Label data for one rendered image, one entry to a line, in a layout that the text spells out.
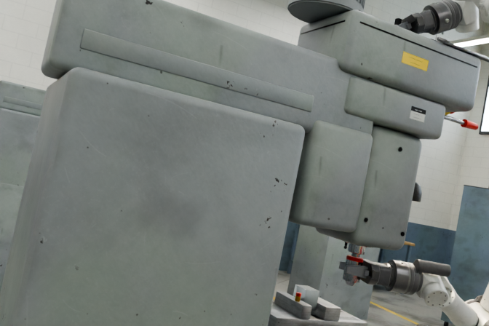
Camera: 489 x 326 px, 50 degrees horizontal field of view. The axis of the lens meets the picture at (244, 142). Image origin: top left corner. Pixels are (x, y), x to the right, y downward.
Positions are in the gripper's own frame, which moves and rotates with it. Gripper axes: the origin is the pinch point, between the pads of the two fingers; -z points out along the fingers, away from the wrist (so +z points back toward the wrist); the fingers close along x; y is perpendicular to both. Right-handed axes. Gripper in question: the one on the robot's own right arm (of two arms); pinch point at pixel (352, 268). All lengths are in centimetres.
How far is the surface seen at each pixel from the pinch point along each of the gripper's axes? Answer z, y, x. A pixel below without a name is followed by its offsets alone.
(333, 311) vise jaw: 1.5, 15.4, -14.0
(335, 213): -13.3, -14.9, 17.2
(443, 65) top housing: 11, -59, 10
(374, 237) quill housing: 0.4, -10.3, 10.5
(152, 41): -63, -44, 33
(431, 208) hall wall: 450, -27, -837
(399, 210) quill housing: 6.7, -18.4, 8.4
